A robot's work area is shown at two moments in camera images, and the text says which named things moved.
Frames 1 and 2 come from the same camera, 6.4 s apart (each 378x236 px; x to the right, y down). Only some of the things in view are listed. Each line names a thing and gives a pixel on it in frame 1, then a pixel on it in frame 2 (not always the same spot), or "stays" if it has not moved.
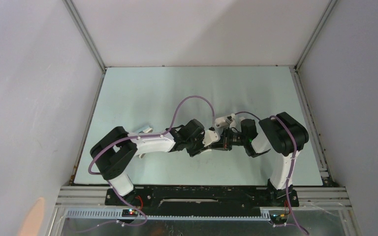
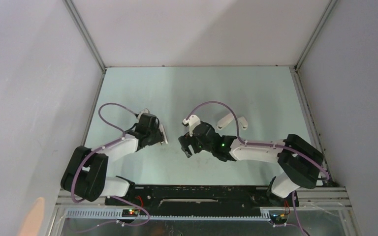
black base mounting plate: (204, 198) stays
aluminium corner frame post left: (84, 34) stays
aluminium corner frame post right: (328, 11) stays
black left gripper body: (195, 145) -> (155, 135)
